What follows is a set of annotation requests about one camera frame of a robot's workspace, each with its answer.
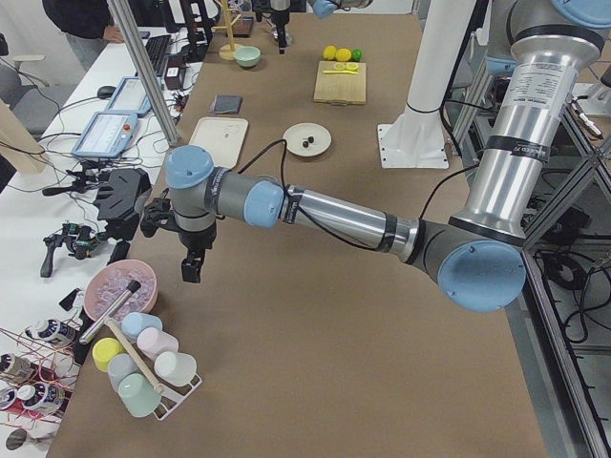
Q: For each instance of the wooden cup holder stand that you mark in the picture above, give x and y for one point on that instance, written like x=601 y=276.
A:
x=230 y=17

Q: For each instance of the white rabbit tray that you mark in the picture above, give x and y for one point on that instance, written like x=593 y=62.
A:
x=221 y=137

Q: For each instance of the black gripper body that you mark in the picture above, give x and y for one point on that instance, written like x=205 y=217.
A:
x=196 y=239
x=282 y=20

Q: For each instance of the pink plastic cup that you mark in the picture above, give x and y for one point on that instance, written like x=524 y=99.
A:
x=152 y=342

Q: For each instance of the grey folded cloth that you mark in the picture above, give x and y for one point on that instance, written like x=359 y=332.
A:
x=224 y=104

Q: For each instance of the light blue plastic cup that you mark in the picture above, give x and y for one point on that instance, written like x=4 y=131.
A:
x=135 y=322

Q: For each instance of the aluminium frame post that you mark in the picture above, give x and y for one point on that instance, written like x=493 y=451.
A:
x=121 y=12

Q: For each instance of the wooden cutting board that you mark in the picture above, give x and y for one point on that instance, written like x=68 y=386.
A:
x=340 y=89

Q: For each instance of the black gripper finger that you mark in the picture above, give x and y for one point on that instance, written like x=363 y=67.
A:
x=282 y=41
x=191 y=268

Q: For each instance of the yellow plastic cup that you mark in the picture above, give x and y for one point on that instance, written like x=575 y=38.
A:
x=104 y=350

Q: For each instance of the white plastic cup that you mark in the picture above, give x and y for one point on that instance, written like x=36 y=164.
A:
x=175 y=368

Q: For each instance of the teach pendant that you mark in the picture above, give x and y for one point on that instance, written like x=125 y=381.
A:
x=106 y=135
x=130 y=96

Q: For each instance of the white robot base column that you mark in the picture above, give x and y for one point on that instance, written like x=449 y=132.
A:
x=416 y=138

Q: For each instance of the bottle rack with bottles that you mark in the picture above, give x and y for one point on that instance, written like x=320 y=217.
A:
x=26 y=361

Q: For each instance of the person in dark clothes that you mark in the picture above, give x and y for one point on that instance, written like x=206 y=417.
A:
x=87 y=24

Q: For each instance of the steel muddler tool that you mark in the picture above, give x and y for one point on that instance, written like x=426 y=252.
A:
x=90 y=332

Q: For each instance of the white wire cup rack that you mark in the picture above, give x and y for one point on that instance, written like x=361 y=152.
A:
x=171 y=398

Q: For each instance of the grey plastic cup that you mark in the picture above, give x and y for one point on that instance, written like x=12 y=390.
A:
x=121 y=366

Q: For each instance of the green lime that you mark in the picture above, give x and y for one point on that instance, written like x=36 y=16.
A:
x=356 y=55

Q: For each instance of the yellow lemon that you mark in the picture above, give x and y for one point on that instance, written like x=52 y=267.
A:
x=329 y=53
x=343 y=55

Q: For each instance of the round white plate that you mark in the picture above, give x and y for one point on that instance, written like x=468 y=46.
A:
x=295 y=134

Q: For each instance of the pink bowl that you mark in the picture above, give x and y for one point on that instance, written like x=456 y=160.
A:
x=107 y=285

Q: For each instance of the mint green bowl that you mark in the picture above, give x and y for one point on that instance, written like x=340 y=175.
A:
x=247 y=56

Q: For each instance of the mint green plastic cup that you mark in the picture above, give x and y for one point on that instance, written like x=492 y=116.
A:
x=138 y=395

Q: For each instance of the yellow plastic knife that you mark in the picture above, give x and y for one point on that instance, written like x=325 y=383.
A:
x=330 y=72

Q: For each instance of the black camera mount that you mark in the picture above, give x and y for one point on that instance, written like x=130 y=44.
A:
x=155 y=214

